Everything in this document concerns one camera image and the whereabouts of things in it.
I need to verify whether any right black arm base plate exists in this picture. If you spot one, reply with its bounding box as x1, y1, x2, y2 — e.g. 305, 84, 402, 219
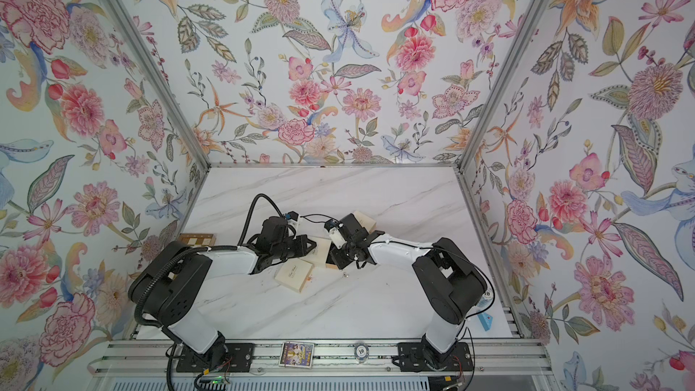
391, 341, 474, 373

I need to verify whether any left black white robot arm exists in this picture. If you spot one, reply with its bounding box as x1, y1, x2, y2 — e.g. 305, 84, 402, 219
128, 216, 317, 361

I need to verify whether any wooden chessboard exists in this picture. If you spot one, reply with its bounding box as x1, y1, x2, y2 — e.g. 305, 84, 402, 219
177, 234, 216, 247

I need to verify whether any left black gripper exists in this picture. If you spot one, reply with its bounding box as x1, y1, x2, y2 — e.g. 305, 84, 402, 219
271, 236, 320, 261

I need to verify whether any aluminium front rail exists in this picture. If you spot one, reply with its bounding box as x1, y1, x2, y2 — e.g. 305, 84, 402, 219
87, 339, 553, 378

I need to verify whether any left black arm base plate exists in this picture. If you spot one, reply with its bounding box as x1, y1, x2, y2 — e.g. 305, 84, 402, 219
176, 342, 255, 374

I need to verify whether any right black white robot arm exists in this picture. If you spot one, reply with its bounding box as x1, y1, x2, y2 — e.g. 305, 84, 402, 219
324, 214, 490, 357

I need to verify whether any blue triangular block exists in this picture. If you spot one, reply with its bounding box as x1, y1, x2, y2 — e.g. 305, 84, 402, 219
478, 312, 493, 332

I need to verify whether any round silver knob on rail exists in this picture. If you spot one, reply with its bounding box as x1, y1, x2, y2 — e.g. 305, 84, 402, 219
354, 342, 369, 363

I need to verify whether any cream drawer jewelry box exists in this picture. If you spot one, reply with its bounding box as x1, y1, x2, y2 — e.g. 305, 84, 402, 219
274, 258, 314, 293

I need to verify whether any colourful card on rail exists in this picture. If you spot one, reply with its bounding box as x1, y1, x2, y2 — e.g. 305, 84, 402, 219
279, 341, 315, 369

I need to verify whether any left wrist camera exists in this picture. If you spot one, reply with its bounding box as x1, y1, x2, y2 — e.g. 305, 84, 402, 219
285, 211, 300, 231

